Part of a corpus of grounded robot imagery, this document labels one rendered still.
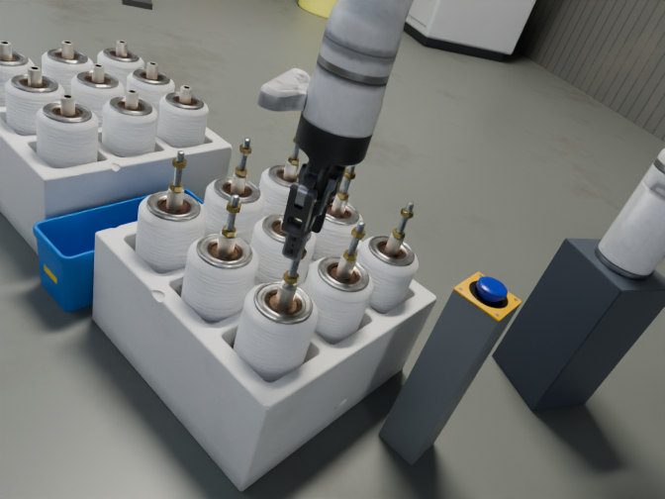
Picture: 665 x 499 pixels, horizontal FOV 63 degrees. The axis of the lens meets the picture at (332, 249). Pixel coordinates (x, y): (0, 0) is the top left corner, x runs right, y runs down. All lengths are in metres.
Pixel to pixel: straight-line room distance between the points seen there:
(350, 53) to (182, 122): 0.67
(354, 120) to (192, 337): 0.36
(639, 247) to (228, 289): 0.64
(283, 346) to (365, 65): 0.34
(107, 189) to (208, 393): 0.46
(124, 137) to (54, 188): 0.16
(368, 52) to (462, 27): 3.11
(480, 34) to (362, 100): 3.19
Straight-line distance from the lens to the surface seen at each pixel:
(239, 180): 0.87
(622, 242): 0.99
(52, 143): 1.03
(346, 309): 0.75
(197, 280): 0.74
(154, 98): 1.22
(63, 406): 0.88
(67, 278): 0.96
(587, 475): 1.09
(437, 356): 0.78
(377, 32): 0.50
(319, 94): 0.52
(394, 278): 0.83
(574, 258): 1.02
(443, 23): 3.53
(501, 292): 0.73
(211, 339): 0.73
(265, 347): 0.68
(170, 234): 0.79
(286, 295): 0.67
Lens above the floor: 0.70
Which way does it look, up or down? 33 degrees down
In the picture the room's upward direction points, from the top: 19 degrees clockwise
